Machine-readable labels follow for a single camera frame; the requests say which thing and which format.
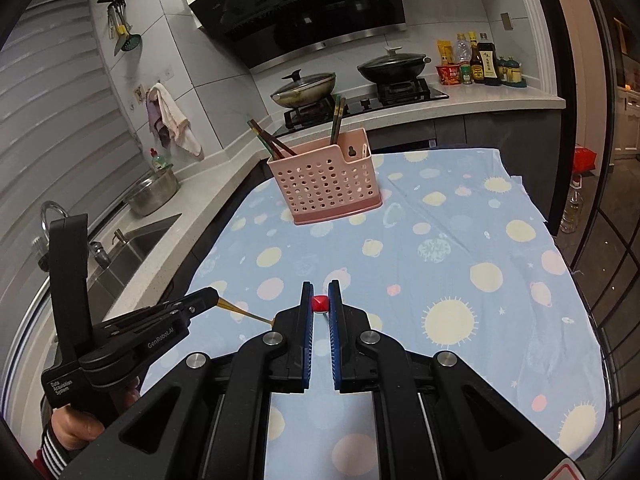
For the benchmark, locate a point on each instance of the dark brown chopstick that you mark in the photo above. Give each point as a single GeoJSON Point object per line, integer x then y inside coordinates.
{"type": "Point", "coordinates": [272, 149]}

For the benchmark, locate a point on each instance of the green dish soap bottle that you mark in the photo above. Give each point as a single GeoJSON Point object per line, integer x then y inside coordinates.
{"type": "Point", "coordinates": [161, 161]}

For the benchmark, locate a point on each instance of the green chopstick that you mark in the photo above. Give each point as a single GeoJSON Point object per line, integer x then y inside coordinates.
{"type": "Point", "coordinates": [341, 112]}
{"type": "Point", "coordinates": [334, 120]}

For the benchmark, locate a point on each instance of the plastic bottle on floor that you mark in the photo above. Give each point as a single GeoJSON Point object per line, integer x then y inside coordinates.
{"type": "Point", "coordinates": [572, 210]}

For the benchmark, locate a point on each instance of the dark red chopstick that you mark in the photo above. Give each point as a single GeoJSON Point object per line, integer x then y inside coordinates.
{"type": "Point", "coordinates": [270, 136]}
{"type": "Point", "coordinates": [267, 142]}

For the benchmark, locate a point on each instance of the white display cabinet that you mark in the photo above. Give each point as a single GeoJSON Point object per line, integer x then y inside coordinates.
{"type": "Point", "coordinates": [629, 85]}

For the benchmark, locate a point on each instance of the purple hanging cloth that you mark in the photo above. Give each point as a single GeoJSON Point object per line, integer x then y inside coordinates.
{"type": "Point", "coordinates": [154, 120]}

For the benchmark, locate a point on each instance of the speckled white kitchen counter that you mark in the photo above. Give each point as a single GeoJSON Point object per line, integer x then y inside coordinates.
{"type": "Point", "coordinates": [500, 97]}

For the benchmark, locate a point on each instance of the white pink hanging towel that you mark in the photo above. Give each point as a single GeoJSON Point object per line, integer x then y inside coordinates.
{"type": "Point", "coordinates": [180, 125]}

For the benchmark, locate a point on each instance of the clear plastic bottle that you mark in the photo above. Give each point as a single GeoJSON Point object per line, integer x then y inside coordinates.
{"type": "Point", "coordinates": [461, 50]}

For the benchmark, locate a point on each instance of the person's left hand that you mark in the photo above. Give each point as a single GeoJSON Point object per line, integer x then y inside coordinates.
{"type": "Point", "coordinates": [75, 427]}

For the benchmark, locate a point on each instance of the person's left forearm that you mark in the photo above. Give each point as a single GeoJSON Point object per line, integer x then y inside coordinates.
{"type": "Point", "coordinates": [50, 456]}

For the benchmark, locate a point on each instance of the dark soy sauce bottle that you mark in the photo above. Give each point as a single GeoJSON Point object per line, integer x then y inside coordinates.
{"type": "Point", "coordinates": [490, 65]}

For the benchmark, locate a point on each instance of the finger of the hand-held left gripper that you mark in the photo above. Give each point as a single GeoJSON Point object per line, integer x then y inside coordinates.
{"type": "Point", "coordinates": [150, 342]}
{"type": "Point", "coordinates": [150, 314]}

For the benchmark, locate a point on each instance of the white wall socket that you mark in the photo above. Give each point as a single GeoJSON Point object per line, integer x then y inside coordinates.
{"type": "Point", "coordinates": [138, 96]}

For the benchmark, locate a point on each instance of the yellow seasoning bottle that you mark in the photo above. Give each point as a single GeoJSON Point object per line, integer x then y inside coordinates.
{"type": "Point", "coordinates": [444, 52]}

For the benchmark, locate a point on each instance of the red instant noodle cup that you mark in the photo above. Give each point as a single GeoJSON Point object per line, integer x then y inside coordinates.
{"type": "Point", "coordinates": [448, 75]}

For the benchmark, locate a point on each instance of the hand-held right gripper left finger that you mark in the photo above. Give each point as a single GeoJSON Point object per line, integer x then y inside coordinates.
{"type": "Point", "coordinates": [306, 340]}

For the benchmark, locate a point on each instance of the chrome faucet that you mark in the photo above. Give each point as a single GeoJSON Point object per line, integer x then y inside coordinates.
{"type": "Point", "coordinates": [100, 255]}

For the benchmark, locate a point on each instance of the red bag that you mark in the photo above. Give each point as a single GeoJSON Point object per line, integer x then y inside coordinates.
{"type": "Point", "coordinates": [584, 160]}

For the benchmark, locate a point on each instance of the teal condiment jar set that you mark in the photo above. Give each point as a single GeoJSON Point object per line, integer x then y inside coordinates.
{"type": "Point", "coordinates": [512, 76]}

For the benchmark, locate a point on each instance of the gold flower spoon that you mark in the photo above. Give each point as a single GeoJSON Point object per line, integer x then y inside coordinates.
{"type": "Point", "coordinates": [245, 314]}

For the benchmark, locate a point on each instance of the stainless steel sink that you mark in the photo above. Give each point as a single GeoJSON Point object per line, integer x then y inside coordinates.
{"type": "Point", "coordinates": [135, 245]}

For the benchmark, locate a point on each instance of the black range hood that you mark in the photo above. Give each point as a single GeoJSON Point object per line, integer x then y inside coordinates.
{"type": "Point", "coordinates": [300, 10]}

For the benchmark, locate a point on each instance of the steel wok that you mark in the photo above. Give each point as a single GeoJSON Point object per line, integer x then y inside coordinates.
{"type": "Point", "coordinates": [305, 87]}

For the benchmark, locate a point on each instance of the small green cap jar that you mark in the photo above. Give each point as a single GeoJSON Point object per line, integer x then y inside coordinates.
{"type": "Point", "coordinates": [466, 75]}

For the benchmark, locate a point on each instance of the white window blinds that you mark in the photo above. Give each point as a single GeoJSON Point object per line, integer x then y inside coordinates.
{"type": "Point", "coordinates": [50, 110]}

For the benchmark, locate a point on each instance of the bright red chopstick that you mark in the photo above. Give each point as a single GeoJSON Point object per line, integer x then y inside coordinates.
{"type": "Point", "coordinates": [320, 304]}

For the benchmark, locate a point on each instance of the pink perforated utensil basket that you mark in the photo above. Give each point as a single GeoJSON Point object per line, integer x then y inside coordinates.
{"type": "Point", "coordinates": [325, 185]}

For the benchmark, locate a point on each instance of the black gas stove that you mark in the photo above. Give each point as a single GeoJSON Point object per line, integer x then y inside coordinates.
{"type": "Point", "coordinates": [370, 102]}

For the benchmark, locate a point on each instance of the blue planet print tablecloth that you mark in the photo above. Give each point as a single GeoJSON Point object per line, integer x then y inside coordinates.
{"type": "Point", "coordinates": [450, 240]}

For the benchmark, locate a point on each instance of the dark slotted ladle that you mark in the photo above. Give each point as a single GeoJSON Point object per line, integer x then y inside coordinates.
{"type": "Point", "coordinates": [131, 42]}

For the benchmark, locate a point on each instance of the metal colander bowl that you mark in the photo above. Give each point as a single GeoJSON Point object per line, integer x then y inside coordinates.
{"type": "Point", "coordinates": [152, 195]}

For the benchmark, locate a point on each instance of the black wok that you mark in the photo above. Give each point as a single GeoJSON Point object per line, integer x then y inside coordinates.
{"type": "Point", "coordinates": [392, 67]}

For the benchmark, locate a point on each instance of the purple brown chopstick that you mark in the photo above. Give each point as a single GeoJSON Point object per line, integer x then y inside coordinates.
{"type": "Point", "coordinates": [337, 127]}

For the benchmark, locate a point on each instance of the chrome soap dispenser pump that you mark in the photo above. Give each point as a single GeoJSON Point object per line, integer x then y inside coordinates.
{"type": "Point", "coordinates": [118, 236]}

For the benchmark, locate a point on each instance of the brown sauce bottle yellow cap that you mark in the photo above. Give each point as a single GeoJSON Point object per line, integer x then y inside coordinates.
{"type": "Point", "coordinates": [476, 62]}

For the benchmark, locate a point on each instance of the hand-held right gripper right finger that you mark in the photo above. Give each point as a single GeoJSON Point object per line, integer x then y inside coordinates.
{"type": "Point", "coordinates": [334, 340]}

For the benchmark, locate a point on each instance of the beige wall socket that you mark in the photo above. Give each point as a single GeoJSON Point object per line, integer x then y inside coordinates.
{"type": "Point", "coordinates": [507, 21]}

